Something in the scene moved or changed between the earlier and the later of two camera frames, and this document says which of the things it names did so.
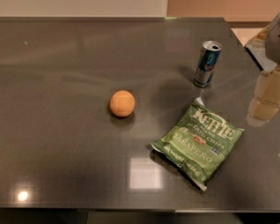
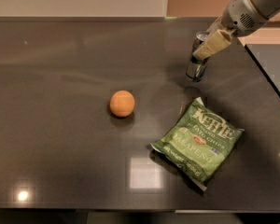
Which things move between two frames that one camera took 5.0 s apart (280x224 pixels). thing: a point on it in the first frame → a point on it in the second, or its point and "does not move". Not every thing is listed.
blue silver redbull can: [207, 63] → [196, 67]
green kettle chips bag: [199, 144] does not move
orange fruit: [122, 104] does not move
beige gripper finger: [272, 92] → [217, 41]
